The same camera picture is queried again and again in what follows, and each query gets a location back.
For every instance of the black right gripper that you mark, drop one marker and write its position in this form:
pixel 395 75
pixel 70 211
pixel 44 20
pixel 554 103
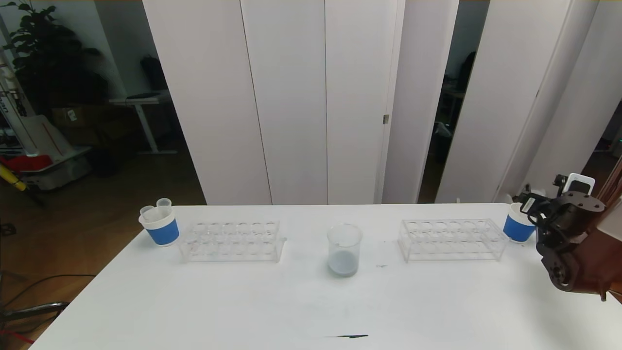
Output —
pixel 528 202

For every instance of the test tube with red pigment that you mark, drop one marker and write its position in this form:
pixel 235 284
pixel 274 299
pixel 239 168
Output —
pixel 164 205

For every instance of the test tube with blue pigment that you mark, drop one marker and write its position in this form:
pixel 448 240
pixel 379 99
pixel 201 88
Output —
pixel 146 211

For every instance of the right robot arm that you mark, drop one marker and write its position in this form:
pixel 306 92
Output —
pixel 578 253

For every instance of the clear acrylic test tube rack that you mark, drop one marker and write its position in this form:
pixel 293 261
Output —
pixel 234 243
pixel 447 243

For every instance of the clear glass beaker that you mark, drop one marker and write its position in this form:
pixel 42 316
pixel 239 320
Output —
pixel 344 265

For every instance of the white paper cup blue sleeve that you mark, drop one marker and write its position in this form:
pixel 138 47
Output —
pixel 516 228
pixel 163 232

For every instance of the white desk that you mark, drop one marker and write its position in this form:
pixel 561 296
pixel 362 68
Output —
pixel 146 99

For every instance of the black backpack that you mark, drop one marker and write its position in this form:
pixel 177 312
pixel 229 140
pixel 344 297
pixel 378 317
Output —
pixel 153 72

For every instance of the brown cardboard box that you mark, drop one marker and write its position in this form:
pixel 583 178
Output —
pixel 72 115

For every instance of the white machine base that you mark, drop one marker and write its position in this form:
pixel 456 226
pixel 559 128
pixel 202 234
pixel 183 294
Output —
pixel 58 169

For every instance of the grey metal leg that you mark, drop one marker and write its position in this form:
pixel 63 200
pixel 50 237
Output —
pixel 39 309

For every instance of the dark green potted plant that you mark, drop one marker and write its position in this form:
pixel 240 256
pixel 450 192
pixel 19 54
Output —
pixel 48 53

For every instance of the yellow tool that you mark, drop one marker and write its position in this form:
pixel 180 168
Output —
pixel 14 181

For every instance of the dark floor outlet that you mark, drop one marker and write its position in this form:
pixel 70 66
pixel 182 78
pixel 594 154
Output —
pixel 7 228

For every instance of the white pole with lettering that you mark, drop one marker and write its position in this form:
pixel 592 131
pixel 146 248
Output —
pixel 12 92

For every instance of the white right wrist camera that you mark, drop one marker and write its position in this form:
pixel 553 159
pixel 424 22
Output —
pixel 580 183

